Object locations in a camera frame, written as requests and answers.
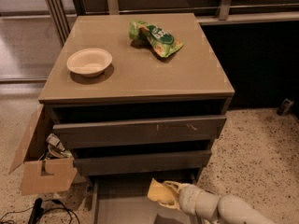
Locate grey drawer cabinet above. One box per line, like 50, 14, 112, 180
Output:
37, 12, 235, 185

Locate brown cardboard box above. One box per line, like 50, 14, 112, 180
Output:
9, 105, 78, 195

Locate yellow sponge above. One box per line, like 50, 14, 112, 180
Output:
148, 178, 175, 205

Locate dark floor bracket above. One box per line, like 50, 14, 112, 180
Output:
277, 98, 293, 116

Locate grey bottom drawer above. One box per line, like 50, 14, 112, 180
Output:
91, 170, 204, 224

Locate crumpled items in box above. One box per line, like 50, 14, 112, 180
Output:
46, 133, 72, 159

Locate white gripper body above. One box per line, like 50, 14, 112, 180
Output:
178, 185, 203, 216

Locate black power strip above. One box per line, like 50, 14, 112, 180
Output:
28, 198, 43, 224

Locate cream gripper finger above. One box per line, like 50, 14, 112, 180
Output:
162, 181, 188, 197
158, 201, 180, 210

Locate green chip bag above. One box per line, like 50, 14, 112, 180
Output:
128, 20, 184, 58

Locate white paper bowl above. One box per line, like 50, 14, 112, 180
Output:
66, 49, 112, 77

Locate grey drawer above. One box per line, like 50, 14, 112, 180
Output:
91, 170, 204, 224
53, 115, 226, 149
74, 150, 211, 176

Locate grey middle drawer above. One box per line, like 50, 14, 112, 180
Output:
74, 150, 211, 176

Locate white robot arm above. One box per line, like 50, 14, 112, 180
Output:
163, 181, 276, 224

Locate black cable left floor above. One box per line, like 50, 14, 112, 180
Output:
0, 198, 81, 224

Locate grey top drawer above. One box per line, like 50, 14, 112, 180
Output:
53, 115, 226, 149

